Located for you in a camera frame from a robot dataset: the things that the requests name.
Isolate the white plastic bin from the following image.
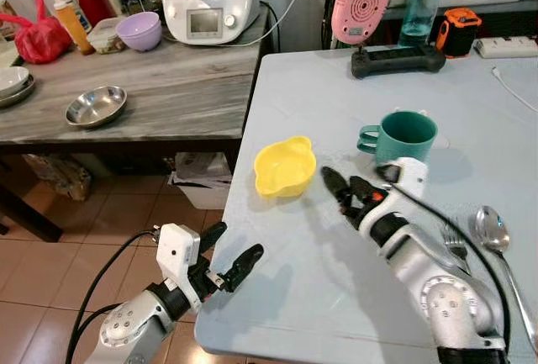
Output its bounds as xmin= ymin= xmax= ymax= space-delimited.
xmin=172 ymin=152 xmax=233 ymax=210

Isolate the yellow plastic bowl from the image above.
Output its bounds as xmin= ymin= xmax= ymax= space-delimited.
xmin=254 ymin=136 xmax=318 ymax=198

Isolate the green plastic mug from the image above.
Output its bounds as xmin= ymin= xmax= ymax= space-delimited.
xmin=358 ymin=111 xmax=439 ymax=168

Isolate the metal fork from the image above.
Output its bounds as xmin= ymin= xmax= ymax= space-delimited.
xmin=440 ymin=221 xmax=472 ymax=266

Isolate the metal spoon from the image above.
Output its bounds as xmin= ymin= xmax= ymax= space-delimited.
xmin=471 ymin=205 xmax=538 ymax=352

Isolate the black handheld controller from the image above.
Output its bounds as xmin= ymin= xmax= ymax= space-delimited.
xmin=351 ymin=44 xmax=447 ymax=79

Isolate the crumpled clear plastic bag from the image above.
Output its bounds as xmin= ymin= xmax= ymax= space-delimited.
xmin=24 ymin=154 xmax=92 ymax=203

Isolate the stainless steel bowl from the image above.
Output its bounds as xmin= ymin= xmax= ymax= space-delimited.
xmin=66 ymin=86 xmax=129 ymax=129

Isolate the pink round fan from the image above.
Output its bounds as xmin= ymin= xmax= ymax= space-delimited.
xmin=331 ymin=0 xmax=390 ymax=45

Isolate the orange and black device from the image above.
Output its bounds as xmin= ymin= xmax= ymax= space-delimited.
xmin=435 ymin=8 xmax=483 ymax=58

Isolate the teal clear water bottle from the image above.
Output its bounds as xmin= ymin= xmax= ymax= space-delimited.
xmin=400 ymin=0 xmax=446 ymax=48

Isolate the white power strip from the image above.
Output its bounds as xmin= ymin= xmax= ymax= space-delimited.
xmin=473 ymin=36 xmax=538 ymax=59

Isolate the purple plastic bowl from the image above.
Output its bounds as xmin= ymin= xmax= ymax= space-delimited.
xmin=115 ymin=12 xmax=163 ymax=52

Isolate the white kitchen cooking machine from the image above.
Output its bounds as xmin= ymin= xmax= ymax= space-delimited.
xmin=160 ymin=0 xmax=259 ymax=45

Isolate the clear plastic food container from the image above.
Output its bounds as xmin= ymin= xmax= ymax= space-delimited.
xmin=87 ymin=18 xmax=125 ymax=55

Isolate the orange sauce bottle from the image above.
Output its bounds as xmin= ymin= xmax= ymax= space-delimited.
xmin=52 ymin=0 xmax=95 ymax=55

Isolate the white ceramic bowl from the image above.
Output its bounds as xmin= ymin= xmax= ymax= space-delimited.
xmin=0 ymin=66 xmax=32 ymax=100

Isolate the red plastic bag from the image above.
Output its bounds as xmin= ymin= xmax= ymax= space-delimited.
xmin=0 ymin=0 xmax=74 ymax=65

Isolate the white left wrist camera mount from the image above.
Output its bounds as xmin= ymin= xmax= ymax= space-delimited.
xmin=156 ymin=224 xmax=203 ymax=310

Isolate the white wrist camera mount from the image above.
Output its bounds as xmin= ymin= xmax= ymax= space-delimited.
xmin=385 ymin=157 xmax=430 ymax=209
xmin=156 ymin=224 xmax=203 ymax=310

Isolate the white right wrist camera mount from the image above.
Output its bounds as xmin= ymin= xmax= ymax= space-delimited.
xmin=385 ymin=157 xmax=430 ymax=209

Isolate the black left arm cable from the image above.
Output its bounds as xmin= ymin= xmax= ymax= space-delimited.
xmin=66 ymin=229 xmax=161 ymax=364

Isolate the white power cable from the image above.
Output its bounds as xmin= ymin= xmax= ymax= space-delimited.
xmin=220 ymin=0 xmax=316 ymax=48

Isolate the thin white charging cable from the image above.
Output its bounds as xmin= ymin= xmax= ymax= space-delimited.
xmin=492 ymin=66 xmax=538 ymax=113

